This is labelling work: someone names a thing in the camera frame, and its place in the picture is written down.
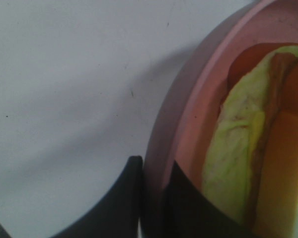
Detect pink round plate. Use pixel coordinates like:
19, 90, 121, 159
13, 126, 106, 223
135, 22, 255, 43
141, 0, 298, 238

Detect toast sandwich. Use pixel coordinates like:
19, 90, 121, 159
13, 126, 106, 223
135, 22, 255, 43
201, 43, 298, 238

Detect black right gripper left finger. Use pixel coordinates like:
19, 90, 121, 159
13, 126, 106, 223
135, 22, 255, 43
54, 156, 143, 238

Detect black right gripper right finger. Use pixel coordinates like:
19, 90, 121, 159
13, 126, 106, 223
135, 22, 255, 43
163, 163, 253, 238

